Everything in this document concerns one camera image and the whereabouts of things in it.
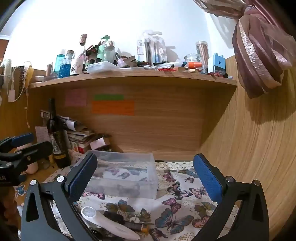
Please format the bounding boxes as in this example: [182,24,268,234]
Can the pink sticky note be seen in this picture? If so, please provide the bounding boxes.
[65,89,87,107]

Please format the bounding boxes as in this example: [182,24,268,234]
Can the butterfly print lace cloth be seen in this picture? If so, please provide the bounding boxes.
[14,160,240,241]

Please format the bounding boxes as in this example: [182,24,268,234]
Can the clear bottle with silver cap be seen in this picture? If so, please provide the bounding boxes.
[104,40,116,63]

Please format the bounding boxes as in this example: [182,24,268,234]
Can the small white paper note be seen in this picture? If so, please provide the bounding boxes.
[35,126,49,143]

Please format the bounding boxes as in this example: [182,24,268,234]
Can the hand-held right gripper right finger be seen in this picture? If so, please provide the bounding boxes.
[192,153,270,241]

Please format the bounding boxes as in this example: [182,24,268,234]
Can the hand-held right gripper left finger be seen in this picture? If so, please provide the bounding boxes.
[21,153,98,241]

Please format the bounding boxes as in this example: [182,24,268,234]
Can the clear bottle with blue beads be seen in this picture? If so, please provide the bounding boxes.
[59,50,75,79]

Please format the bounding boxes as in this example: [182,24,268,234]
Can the stack of books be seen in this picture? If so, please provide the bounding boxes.
[66,128,111,154]

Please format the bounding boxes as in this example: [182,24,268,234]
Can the clear blister package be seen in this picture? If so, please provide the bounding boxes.
[137,31,167,65]

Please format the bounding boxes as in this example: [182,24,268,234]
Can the rolled magazine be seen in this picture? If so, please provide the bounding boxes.
[40,110,80,131]

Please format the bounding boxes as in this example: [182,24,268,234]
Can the green sticky note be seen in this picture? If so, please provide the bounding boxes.
[94,94,125,101]

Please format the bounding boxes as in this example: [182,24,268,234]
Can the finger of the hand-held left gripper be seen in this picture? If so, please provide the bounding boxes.
[0,141,53,173]
[0,133,34,153]

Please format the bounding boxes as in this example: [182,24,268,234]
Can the dark wine bottle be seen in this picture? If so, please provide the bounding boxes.
[46,98,70,168]

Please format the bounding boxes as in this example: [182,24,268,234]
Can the round glass jar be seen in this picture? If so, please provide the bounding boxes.
[184,54,201,70]

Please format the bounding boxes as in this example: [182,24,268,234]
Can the mauve tied curtain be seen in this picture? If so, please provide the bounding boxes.
[193,0,294,100]

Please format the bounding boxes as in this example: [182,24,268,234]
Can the white folded card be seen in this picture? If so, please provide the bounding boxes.
[90,137,105,150]

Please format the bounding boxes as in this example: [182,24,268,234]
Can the tall clear canister with sticks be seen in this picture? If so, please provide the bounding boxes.
[196,41,209,70]

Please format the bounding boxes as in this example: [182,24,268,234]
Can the teal bottle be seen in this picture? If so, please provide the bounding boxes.
[54,54,66,75]

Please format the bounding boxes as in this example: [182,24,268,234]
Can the blue and white box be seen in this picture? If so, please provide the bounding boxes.
[208,53,226,75]

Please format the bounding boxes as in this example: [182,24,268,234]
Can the hanging lace ribbons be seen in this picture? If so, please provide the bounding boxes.
[0,59,35,102]

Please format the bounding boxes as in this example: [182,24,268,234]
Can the flat clear lidded container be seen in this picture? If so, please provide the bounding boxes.
[87,61,119,74]

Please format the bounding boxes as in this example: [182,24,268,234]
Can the person's left forearm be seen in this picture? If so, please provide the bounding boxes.
[0,185,22,241]

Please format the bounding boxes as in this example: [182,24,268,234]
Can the orange sticky note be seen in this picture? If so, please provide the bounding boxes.
[92,100,135,116]

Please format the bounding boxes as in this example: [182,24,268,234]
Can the clear plastic storage box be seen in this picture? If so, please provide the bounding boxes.
[69,149,160,200]

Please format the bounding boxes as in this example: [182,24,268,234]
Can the mint green bottle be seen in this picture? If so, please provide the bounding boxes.
[97,35,111,62]

